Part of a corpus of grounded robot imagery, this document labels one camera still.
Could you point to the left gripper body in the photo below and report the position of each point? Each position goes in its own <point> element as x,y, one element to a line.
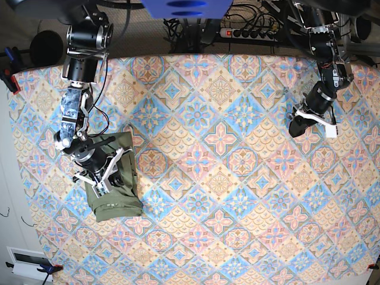
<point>316,102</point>

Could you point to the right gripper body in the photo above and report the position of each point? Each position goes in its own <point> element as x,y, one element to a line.
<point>95,158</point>

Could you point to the green t-shirt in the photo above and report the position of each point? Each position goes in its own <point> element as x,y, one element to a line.
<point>122,199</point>

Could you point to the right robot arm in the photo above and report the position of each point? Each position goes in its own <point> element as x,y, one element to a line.
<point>88,39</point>

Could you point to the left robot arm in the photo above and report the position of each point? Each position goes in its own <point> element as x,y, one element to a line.
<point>334,69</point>

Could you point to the white power strip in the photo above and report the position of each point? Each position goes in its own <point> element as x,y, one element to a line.
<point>235,33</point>

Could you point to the patterned tablecloth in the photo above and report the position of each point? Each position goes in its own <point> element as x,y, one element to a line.
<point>229,196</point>

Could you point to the red black clamp left top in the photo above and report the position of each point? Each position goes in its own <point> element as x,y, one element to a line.
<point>10,81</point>

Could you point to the black round stool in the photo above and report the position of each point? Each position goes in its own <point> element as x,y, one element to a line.
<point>46,48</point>

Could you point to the blue clamp top left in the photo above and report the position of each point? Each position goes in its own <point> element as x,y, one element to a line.
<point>13,59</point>

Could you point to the red clamp bottom right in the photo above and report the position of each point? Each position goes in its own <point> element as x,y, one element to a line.
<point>373,267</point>

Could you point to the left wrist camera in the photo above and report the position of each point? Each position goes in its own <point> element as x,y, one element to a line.
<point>331,131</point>

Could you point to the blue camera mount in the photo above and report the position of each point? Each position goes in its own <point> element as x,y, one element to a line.
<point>213,9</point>

